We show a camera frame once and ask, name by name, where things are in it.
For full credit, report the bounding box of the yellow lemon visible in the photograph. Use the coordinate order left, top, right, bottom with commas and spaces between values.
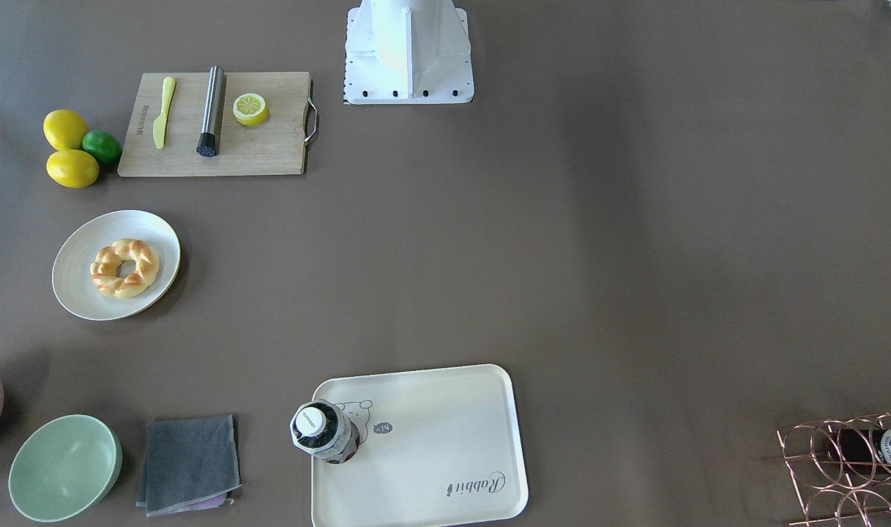
43, 109, 89, 151
46, 149, 100, 189

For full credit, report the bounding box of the grey folded cloth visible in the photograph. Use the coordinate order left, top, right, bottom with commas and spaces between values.
136, 414, 241, 517

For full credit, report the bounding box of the bottle in wire rack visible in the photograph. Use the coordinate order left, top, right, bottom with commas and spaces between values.
829, 427, 891, 476

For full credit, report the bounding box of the copper wire bottle rack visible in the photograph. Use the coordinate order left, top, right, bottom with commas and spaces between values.
777, 414, 891, 526

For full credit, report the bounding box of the upper yellow lemon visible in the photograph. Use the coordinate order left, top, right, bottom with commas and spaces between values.
43, 109, 89, 151

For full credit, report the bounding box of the green lime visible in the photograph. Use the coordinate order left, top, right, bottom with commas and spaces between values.
81, 130, 122, 165

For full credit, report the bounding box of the yellow plastic knife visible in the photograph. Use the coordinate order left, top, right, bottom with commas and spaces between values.
152, 76, 176, 149

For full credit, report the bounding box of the white rectangular tray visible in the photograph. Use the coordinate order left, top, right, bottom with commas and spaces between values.
311, 364, 529, 526

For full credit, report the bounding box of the steel cylinder muddler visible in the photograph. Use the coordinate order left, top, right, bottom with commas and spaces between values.
196, 64, 225, 157

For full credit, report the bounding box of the half lemon slice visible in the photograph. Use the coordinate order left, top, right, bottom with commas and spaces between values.
232, 93, 269, 127

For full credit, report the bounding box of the dark sauce bottle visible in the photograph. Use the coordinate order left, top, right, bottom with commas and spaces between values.
290, 398, 361, 464

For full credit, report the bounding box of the lower yellow lemon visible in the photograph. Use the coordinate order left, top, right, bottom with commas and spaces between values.
46, 149, 100, 189

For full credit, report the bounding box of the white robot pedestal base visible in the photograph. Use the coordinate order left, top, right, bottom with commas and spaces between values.
343, 1, 474, 105

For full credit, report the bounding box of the braided ring donut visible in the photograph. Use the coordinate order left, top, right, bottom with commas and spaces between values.
89, 238, 161, 298

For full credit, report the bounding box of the wooden cutting board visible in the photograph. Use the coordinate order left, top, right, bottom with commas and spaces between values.
117, 71, 312, 178

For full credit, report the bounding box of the green bowl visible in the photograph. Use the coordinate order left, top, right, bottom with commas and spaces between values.
9, 414, 122, 523

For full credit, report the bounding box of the white round plate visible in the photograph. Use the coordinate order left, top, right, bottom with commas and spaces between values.
51, 210, 181, 321

